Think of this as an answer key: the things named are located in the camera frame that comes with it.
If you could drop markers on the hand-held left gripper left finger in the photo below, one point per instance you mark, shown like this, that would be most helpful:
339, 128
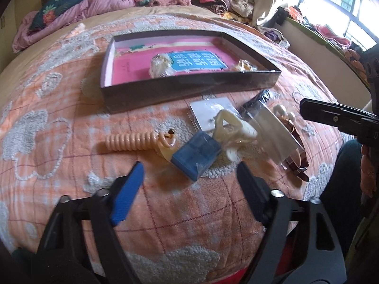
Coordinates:
128, 193

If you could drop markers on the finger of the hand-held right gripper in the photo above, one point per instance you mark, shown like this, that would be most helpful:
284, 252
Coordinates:
328, 114

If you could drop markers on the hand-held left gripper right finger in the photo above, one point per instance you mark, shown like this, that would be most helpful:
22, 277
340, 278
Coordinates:
251, 190

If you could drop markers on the pearl hair clip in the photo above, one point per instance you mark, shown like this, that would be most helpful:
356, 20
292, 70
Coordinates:
279, 111

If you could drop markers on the clear plastic bag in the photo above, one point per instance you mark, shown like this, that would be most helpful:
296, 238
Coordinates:
275, 140

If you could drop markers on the cream hair claw clip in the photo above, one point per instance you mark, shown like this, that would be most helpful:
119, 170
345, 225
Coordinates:
234, 127

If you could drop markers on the blue plastic case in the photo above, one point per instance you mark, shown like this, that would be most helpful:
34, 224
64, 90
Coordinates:
195, 154

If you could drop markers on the black hair accessory packet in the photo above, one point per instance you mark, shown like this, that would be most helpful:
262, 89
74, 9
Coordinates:
257, 99

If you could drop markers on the white earring card packet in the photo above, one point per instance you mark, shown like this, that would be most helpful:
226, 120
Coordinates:
202, 112

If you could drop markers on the small bag of gold jewelry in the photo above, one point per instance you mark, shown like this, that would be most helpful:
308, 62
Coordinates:
244, 65

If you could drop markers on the dark cardboard box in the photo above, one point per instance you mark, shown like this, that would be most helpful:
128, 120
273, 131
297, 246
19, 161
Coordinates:
177, 93

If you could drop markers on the bag of white beads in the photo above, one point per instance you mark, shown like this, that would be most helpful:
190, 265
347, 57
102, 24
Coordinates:
161, 65

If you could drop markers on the clothes on window sill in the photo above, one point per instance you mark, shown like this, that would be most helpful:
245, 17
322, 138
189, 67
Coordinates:
325, 32

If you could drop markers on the person's leg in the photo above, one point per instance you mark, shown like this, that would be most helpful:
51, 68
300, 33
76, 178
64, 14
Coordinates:
340, 183

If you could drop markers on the orange plaid quilt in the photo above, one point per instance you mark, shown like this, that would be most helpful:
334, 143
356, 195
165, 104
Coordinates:
59, 100

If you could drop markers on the pink book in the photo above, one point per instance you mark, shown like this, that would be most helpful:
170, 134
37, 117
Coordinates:
130, 68

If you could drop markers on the pink blanket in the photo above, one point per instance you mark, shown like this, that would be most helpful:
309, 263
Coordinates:
88, 6

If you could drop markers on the dark floral pillow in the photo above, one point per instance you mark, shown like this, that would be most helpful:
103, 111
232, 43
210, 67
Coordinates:
50, 13

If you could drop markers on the beige wardrobe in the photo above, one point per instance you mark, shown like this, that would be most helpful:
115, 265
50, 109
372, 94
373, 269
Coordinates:
11, 11

